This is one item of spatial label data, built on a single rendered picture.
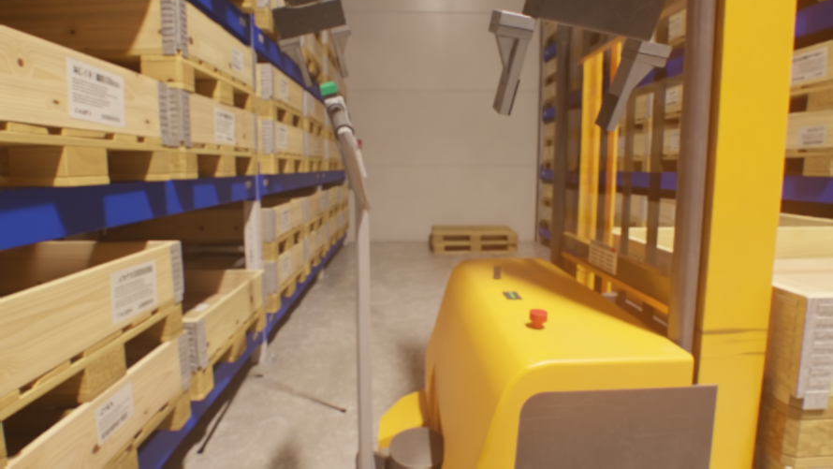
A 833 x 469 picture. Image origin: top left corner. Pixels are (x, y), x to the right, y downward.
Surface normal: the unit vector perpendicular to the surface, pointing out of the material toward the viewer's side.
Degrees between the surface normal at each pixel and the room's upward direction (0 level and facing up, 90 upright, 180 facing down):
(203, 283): 90
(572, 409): 90
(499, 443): 90
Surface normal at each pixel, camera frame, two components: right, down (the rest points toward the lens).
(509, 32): 0.11, 0.49
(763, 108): 0.04, 0.11
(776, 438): -1.00, 0.00
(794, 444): -0.69, 0.07
